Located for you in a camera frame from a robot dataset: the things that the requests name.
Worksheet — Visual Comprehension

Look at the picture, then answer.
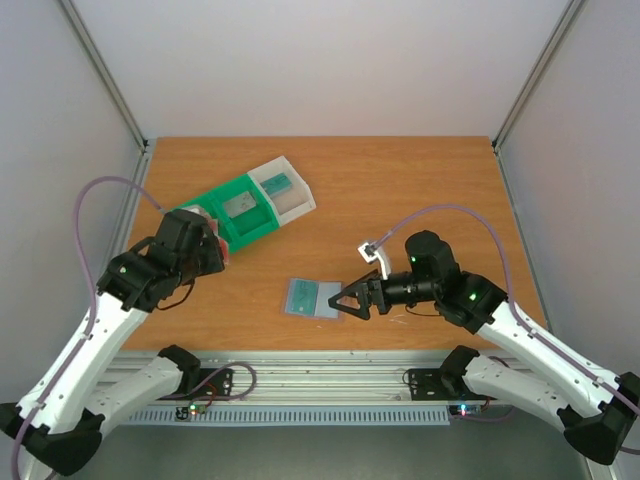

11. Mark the red circle white card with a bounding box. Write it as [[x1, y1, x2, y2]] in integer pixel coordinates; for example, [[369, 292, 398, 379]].
[[205, 215, 230, 266]]

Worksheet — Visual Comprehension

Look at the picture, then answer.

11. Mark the pink card holder wallet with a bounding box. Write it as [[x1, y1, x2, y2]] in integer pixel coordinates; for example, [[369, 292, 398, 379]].
[[282, 277, 343, 322]]

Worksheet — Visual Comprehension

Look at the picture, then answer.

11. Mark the teal credit card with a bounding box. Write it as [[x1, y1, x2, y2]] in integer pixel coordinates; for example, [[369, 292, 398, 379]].
[[285, 278, 319, 317]]

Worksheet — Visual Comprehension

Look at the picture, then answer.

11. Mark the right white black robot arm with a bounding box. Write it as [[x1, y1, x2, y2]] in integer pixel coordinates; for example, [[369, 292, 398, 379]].
[[328, 231, 639, 465]]

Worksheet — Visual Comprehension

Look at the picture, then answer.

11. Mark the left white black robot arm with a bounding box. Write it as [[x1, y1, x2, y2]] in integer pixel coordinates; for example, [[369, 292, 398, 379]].
[[1, 208, 225, 479]]

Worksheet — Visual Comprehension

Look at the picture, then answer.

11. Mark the grey card in green bin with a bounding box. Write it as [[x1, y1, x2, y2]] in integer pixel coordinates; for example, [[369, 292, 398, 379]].
[[223, 191, 257, 218]]

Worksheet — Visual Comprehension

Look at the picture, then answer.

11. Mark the teal card in white bin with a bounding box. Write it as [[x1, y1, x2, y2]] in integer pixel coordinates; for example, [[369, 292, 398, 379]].
[[260, 172, 293, 198]]

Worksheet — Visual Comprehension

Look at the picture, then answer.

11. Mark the green plastic bin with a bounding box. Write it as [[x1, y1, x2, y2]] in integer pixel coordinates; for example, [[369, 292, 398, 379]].
[[180, 174, 280, 254]]

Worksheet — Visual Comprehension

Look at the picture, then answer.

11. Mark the white translucent plastic bin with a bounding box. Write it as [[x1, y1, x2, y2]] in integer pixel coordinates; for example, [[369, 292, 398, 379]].
[[248, 156, 316, 226]]

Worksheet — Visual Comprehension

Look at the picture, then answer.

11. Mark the right small circuit board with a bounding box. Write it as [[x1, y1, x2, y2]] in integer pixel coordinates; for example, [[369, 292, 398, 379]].
[[449, 403, 488, 417]]

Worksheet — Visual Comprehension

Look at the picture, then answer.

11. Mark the small circuit board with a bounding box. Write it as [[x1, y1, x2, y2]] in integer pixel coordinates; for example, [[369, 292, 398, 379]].
[[174, 404, 208, 422], [449, 403, 488, 417]]

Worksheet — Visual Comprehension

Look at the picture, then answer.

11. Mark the left small circuit board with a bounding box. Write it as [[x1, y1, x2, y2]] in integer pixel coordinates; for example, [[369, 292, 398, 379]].
[[174, 404, 208, 422]]

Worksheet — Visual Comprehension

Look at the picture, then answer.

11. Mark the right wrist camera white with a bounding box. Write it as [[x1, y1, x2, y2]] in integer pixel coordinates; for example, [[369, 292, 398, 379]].
[[357, 241, 392, 280]]

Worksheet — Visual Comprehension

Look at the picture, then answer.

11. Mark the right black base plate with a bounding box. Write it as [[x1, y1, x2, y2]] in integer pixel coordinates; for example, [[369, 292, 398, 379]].
[[402, 368, 469, 401]]

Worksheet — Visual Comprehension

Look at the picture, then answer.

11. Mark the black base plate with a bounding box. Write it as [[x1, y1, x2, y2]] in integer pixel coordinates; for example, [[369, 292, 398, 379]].
[[402, 368, 469, 401], [164, 368, 233, 400]]

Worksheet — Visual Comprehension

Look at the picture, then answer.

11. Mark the grey slotted cable duct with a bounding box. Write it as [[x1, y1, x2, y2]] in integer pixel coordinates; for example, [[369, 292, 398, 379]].
[[125, 405, 450, 428]]

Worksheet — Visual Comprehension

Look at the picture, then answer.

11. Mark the aluminium rail frame front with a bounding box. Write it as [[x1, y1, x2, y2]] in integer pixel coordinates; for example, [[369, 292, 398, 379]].
[[99, 349, 596, 406]]

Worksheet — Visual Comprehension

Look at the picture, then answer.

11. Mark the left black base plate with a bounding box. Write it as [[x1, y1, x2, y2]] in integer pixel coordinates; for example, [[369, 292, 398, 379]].
[[164, 368, 233, 400]]

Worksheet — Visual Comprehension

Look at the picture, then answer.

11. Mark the left aluminium corner post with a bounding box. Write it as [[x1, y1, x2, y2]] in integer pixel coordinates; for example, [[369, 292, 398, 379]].
[[56, 0, 149, 152]]

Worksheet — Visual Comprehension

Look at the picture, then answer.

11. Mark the aluminium corner post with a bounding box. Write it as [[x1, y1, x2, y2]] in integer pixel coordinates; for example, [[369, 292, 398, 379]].
[[492, 0, 589, 151], [56, 0, 149, 152]]

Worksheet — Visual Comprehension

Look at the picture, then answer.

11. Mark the right aluminium corner post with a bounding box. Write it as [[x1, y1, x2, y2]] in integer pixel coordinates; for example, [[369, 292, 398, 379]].
[[492, 0, 589, 151]]

